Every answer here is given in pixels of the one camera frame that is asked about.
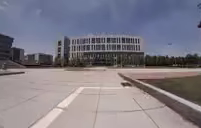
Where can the dark stone kerb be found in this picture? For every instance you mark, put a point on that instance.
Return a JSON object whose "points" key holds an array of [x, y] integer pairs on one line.
{"points": [[174, 101]]}

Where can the pale stone slab plaza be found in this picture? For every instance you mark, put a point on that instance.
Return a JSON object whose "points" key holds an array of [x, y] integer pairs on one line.
{"points": [[101, 110]]}

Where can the row of trees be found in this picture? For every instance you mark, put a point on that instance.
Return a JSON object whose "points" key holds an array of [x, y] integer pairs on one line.
{"points": [[178, 60]]}

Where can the green lawn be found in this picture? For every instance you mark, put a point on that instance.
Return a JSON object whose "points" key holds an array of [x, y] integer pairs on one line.
{"points": [[188, 87]]}

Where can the large white building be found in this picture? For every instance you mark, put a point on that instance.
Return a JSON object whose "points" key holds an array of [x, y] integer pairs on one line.
{"points": [[104, 48]]}

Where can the low grey building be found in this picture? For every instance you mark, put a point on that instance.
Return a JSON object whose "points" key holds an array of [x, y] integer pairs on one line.
{"points": [[38, 58]]}

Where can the dark drain cover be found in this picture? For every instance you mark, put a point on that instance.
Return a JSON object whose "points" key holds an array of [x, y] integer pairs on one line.
{"points": [[126, 84]]}

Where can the low dark raised bed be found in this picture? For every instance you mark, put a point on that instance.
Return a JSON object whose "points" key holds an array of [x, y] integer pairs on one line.
{"points": [[4, 73]]}

